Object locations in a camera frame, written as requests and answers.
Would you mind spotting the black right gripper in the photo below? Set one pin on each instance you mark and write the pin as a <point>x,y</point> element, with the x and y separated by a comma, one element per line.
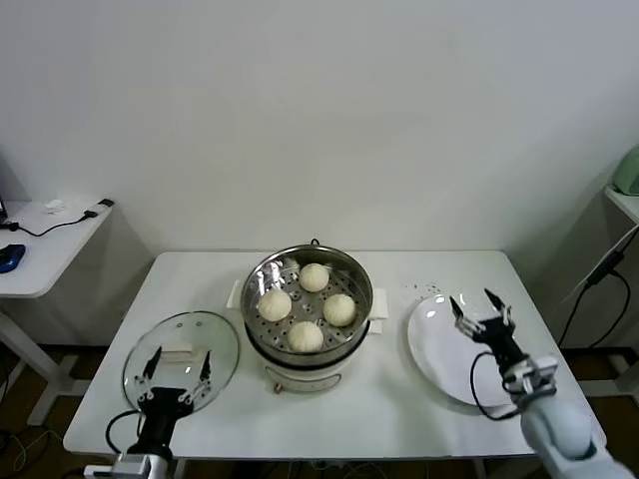
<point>499,336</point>

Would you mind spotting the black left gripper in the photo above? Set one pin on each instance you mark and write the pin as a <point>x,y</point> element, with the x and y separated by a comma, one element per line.
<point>162,414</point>

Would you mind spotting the round glass pot lid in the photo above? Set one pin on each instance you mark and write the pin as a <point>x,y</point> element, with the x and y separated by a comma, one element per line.
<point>219,339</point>

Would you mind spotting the white steamed baozi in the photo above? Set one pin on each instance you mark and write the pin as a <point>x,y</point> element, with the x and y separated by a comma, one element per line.
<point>305,336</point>
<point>314,277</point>
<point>339,309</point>
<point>274,305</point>

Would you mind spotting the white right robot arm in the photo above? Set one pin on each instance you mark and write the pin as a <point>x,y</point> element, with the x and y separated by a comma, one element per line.
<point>564,439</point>

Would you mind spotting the stainless steel steamer basket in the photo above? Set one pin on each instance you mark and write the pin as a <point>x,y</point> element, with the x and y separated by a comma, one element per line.
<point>279,284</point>

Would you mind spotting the large white plate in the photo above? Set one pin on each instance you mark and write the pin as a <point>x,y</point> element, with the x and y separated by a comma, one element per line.
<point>434,344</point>

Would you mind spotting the cream electric cooking pot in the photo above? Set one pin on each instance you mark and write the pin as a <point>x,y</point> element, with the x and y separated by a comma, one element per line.
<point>304,375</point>

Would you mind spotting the white side table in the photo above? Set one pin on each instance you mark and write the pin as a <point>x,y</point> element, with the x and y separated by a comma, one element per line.
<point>45,259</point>

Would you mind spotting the white desk with appliance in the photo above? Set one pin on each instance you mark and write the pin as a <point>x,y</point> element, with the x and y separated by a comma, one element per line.
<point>624,202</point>

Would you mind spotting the blue computer mouse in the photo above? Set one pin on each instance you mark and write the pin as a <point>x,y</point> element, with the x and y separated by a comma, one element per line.
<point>11,257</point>

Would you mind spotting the pale green appliance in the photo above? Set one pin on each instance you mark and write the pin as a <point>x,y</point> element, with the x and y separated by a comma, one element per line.
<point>629,172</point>

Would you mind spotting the crumpled white paper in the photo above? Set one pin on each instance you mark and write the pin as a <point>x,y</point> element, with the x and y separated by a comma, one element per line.
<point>54,205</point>

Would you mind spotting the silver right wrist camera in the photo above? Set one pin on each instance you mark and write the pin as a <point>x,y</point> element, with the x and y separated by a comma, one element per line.
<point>531,374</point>

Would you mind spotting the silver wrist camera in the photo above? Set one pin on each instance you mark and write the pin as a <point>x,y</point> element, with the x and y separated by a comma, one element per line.
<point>132,466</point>
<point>531,374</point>

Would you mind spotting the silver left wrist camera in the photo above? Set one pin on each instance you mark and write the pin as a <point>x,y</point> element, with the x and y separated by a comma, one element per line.
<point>132,466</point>

